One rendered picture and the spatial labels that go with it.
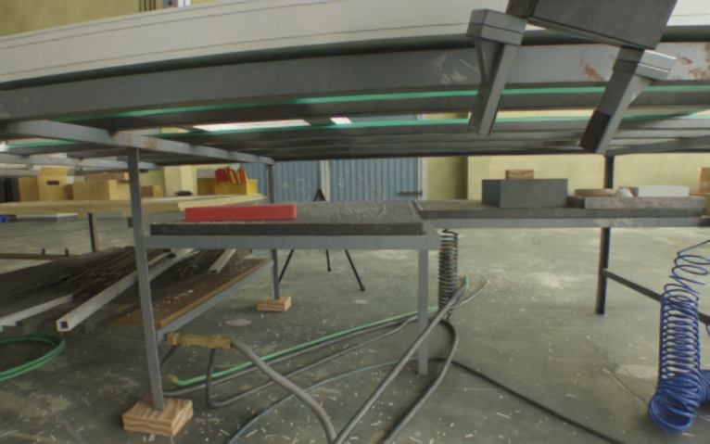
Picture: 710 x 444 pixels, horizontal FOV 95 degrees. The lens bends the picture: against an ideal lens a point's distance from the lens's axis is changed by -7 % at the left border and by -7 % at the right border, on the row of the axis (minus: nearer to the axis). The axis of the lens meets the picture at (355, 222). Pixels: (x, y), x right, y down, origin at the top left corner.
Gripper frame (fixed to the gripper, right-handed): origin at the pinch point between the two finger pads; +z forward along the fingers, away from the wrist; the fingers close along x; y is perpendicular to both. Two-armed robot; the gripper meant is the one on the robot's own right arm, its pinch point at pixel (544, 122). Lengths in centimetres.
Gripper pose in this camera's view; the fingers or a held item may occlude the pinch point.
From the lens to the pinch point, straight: 40.1
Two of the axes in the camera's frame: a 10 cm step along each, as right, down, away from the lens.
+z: -1.6, 8.6, 4.8
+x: 9.8, 0.9, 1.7
